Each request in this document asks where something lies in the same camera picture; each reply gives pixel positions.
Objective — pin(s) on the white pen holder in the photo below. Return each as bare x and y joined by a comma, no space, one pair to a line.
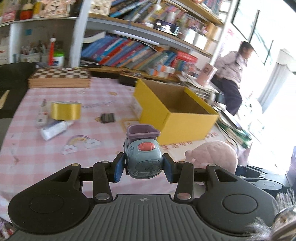
35,57

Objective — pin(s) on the yellow tape roll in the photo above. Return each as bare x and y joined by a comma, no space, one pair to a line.
65,110

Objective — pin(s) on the person in pink jacket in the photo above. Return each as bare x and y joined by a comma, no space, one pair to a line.
228,75

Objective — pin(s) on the dark wooden case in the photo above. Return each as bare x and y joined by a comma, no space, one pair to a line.
127,80

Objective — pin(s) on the red tassel ornament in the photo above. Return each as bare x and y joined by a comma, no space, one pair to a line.
51,51

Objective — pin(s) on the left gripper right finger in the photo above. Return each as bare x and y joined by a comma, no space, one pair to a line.
181,173

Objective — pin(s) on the small white box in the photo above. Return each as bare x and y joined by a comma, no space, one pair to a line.
42,116

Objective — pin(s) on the pink plush pig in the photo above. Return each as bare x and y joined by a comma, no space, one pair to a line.
215,152

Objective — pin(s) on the wooden chess board box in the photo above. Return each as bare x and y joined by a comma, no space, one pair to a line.
60,78

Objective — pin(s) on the white tube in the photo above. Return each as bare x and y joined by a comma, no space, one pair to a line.
55,128

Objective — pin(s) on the white green-lid jar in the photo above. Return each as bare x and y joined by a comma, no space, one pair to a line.
58,59

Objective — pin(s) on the grey toy truck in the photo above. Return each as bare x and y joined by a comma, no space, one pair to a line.
143,155

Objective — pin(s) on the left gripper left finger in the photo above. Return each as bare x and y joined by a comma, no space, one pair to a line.
104,173

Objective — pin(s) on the yellow cardboard box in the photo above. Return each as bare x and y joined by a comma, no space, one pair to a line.
177,112

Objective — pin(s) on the white bookshelf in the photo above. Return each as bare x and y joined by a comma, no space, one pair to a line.
117,34

